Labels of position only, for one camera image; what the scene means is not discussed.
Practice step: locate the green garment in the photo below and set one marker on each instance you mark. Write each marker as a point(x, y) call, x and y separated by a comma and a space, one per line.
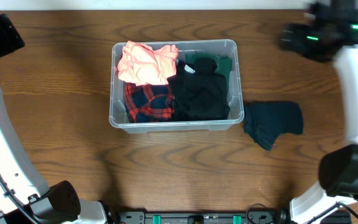
point(224, 63)

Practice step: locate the black garment with white tag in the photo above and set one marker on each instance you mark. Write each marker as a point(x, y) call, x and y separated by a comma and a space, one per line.
point(200, 90)

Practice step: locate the pink orange garment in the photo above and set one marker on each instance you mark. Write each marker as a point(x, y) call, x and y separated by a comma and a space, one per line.
point(140, 64)

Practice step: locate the red navy plaid garment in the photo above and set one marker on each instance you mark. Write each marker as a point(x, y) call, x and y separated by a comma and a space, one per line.
point(148, 103)

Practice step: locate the large black garment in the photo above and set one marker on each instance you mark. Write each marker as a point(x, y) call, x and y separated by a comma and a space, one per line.
point(180, 114)

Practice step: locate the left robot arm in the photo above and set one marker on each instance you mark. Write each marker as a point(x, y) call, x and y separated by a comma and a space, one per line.
point(25, 196)

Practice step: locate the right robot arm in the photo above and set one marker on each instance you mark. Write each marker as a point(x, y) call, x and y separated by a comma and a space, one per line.
point(331, 36)

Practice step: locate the clear plastic storage container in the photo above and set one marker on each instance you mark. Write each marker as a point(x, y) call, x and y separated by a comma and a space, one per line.
point(225, 47)

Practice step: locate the dark navy garment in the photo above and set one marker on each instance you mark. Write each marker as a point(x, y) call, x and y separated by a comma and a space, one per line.
point(265, 121)

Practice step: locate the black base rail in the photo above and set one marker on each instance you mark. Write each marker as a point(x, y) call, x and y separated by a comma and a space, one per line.
point(253, 216)

